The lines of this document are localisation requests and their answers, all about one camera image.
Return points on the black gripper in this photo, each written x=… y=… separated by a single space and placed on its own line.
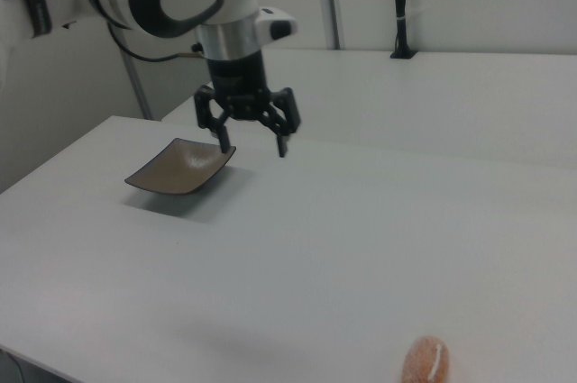
x=236 y=81

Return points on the orange sugared bread roll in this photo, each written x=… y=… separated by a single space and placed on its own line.
x=424 y=360

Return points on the square brown ceramic plate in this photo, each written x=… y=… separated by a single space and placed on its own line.
x=180 y=171

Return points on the grey partition frame post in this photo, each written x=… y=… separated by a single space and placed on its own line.
x=332 y=0
x=137 y=85

